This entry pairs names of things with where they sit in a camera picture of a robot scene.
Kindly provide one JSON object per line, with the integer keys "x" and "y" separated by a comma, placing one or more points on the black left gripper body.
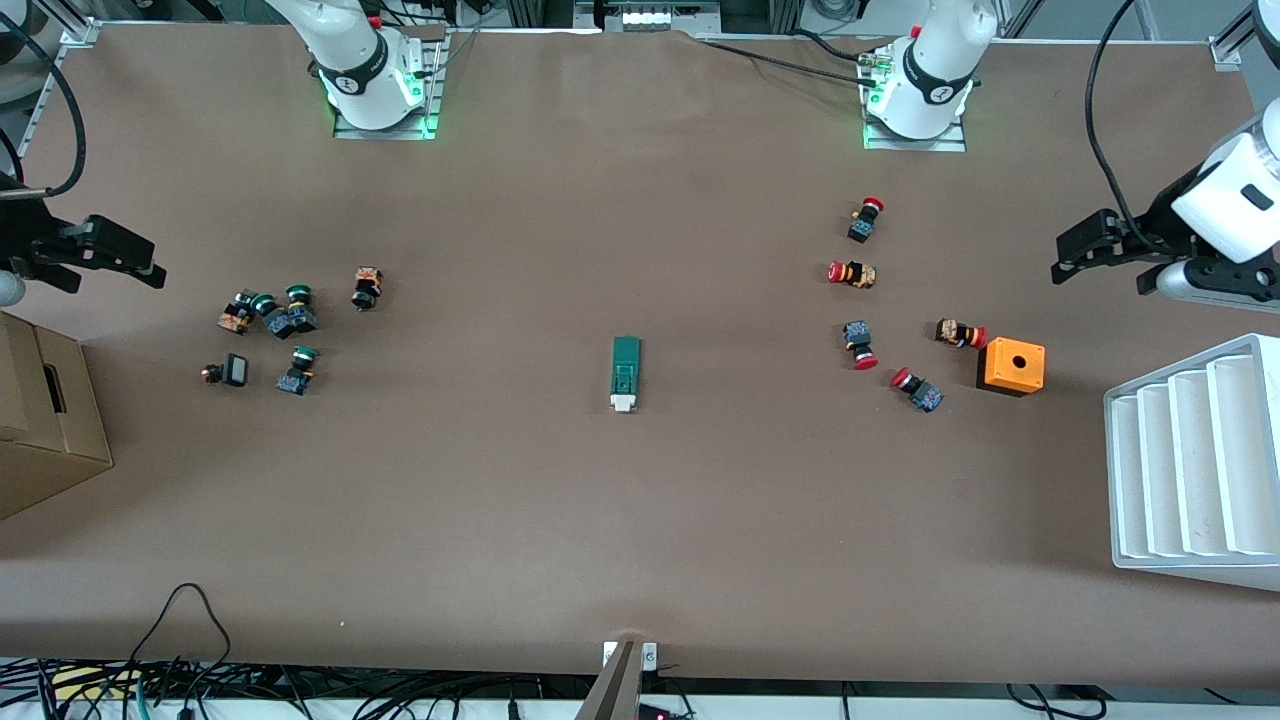
{"x": 1166, "y": 222}

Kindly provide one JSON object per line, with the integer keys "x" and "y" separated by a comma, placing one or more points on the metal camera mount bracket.
{"x": 615, "y": 690}

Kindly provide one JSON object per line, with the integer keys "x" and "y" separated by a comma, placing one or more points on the white background equipment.
{"x": 20, "y": 50}

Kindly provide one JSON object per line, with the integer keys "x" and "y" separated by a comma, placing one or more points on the green button blue block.
{"x": 272, "y": 312}
{"x": 298, "y": 372}
{"x": 300, "y": 310}

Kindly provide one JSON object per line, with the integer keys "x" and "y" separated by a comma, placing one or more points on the white stepped tray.
{"x": 1190, "y": 480}

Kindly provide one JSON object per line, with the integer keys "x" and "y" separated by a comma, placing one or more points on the orange box with hole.
{"x": 1028, "y": 374}

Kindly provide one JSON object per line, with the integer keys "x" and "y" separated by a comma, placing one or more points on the brown cardboard box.
{"x": 50, "y": 450}

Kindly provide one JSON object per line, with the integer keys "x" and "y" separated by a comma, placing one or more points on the red button blue block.
{"x": 920, "y": 390}
{"x": 859, "y": 340}

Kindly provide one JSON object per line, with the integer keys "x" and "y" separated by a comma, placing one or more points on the yellow label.
{"x": 85, "y": 680}

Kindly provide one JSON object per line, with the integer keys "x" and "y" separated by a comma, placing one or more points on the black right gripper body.
{"x": 24, "y": 238}

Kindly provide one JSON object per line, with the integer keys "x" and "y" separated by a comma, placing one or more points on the red button orange block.
{"x": 855, "y": 273}
{"x": 958, "y": 332}

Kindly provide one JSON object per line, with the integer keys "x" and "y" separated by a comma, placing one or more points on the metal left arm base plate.
{"x": 915, "y": 144}

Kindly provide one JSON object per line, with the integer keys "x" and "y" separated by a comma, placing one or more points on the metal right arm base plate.
{"x": 385, "y": 133}

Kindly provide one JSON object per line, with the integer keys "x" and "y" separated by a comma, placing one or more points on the aluminium frame rail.
{"x": 62, "y": 75}
{"x": 1240, "y": 35}

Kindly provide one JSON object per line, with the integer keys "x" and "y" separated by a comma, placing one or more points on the black switch with red knob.
{"x": 236, "y": 371}

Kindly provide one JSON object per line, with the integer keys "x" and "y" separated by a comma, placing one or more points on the metal fixture with white lights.
{"x": 650, "y": 17}

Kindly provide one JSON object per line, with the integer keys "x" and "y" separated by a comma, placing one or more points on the red button black block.
{"x": 864, "y": 222}

